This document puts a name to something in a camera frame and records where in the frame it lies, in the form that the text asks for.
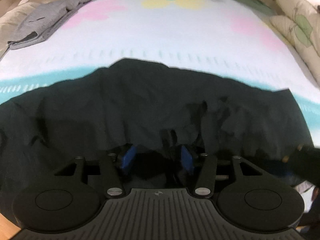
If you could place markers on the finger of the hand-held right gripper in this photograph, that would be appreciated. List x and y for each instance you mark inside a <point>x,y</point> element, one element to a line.
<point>307,162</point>

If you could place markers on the black pants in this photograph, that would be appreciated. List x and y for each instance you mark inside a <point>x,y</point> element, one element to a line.
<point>140,105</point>

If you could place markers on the grey folded garment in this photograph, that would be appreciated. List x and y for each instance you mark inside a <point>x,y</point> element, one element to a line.
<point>47,21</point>

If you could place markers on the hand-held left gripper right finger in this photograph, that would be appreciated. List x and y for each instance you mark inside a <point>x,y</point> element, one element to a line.
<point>187,158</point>

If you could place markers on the floral printed blanket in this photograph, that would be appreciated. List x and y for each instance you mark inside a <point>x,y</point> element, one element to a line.
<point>175,37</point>

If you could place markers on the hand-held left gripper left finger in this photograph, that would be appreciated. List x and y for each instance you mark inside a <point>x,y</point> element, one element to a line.
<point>124,158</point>

